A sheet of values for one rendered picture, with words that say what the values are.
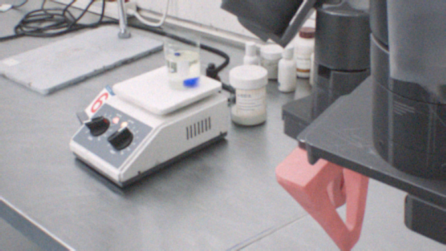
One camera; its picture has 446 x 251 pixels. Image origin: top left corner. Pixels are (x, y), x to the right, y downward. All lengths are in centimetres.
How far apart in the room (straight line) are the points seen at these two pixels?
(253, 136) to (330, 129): 64
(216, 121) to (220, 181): 11
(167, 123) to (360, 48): 38
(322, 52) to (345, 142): 25
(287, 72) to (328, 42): 53
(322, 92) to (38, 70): 77
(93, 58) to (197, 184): 50
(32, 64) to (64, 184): 45
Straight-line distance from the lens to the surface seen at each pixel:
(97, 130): 86
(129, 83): 90
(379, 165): 26
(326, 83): 52
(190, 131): 85
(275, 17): 52
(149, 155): 82
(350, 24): 50
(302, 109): 57
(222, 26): 131
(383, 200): 79
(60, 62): 123
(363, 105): 29
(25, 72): 121
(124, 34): 132
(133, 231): 74
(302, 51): 109
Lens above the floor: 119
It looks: 28 degrees down
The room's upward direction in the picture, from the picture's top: 2 degrees counter-clockwise
